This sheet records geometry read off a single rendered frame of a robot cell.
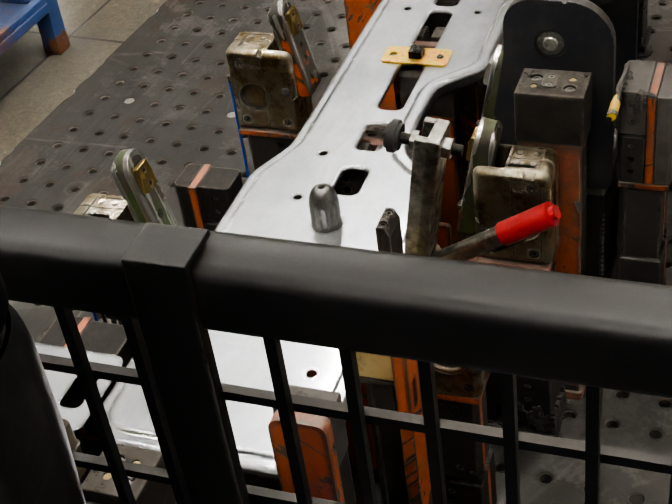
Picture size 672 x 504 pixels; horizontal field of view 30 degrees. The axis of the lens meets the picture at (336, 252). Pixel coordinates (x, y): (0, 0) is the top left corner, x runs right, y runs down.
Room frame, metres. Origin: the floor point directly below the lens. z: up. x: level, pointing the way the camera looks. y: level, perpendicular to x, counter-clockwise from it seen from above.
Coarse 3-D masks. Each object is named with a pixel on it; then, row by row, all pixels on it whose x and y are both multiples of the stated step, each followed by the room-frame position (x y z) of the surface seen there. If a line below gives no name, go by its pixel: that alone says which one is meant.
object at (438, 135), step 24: (432, 120) 0.87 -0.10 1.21; (384, 144) 0.86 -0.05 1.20; (408, 144) 0.86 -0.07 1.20; (432, 144) 0.84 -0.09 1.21; (456, 144) 0.85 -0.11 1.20; (432, 168) 0.84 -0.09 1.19; (432, 192) 0.84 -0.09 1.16; (408, 216) 0.85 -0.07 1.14; (432, 216) 0.84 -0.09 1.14; (408, 240) 0.85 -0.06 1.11; (432, 240) 0.86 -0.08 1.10
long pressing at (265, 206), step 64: (384, 0) 1.52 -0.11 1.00; (512, 0) 1.45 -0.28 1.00; (384, 64) 1.34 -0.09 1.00; (448, 64) 1.32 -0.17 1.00; (320, 128) 1.22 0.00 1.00; (256, 192) 1.11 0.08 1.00; (384, 192) 1.08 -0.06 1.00; (128, 384) 0.84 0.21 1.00; (256, 384) 0.82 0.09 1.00; (320, 384) 0.80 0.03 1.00; (256, 448) 0.74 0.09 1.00
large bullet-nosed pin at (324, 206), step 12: (312, 192) 1.04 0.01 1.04; (324, 192) 1.03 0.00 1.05; (312, 204) 1.03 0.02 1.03; (324, 204) 1.03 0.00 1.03; (336, 204) 1.03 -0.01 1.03; (312, 216) 1.03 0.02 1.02; (324, 216) 1.02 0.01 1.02; (336, 216) 1.03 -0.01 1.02; (324, 228) 1.02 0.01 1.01; (336, 228) 1.03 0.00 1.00
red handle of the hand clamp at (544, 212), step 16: (544, 208) 0.82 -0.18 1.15; (496, 224) 0.84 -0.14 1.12; (512, 224) 0.82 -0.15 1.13; (528, 224) 0.82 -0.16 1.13; (544, 224) 0.81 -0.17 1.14; (464, 240) 0.85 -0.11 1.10; (480, 240) 0.84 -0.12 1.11; (496, 240) 0.83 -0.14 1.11; (512, 240) 0.82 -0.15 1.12; (432, 256) 0.86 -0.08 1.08; (448, 256) 0.85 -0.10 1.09; (464, 256) 0.84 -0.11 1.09
